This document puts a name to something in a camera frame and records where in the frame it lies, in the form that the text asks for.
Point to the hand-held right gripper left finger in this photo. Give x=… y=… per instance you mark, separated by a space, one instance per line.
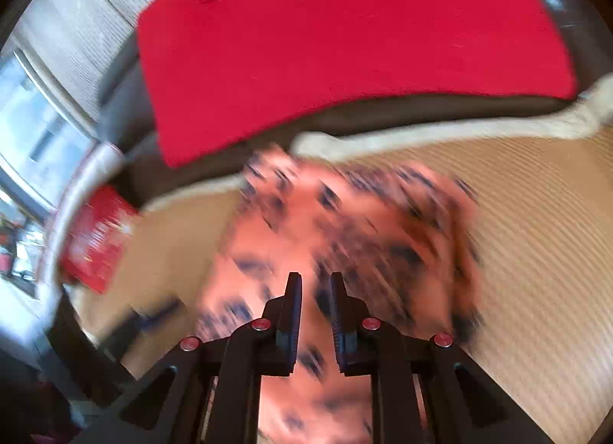
x=294 y=324

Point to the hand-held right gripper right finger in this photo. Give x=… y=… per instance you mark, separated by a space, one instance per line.
x=339 y=324

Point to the orange floral garment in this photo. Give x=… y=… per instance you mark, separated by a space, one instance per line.
x=287 y=243

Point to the woven straw sofa mat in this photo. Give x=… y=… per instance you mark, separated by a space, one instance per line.
x=527 y=233

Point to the brown leather sofa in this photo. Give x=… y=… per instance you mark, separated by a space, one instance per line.
x=383 y=113

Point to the red printed box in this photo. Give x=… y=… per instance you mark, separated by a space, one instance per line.
x=96 y=238

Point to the red blanket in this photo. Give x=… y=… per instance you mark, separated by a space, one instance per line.
x=335 y=41

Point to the beige dotted curtain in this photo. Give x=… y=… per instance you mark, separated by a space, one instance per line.
x=96 y=18

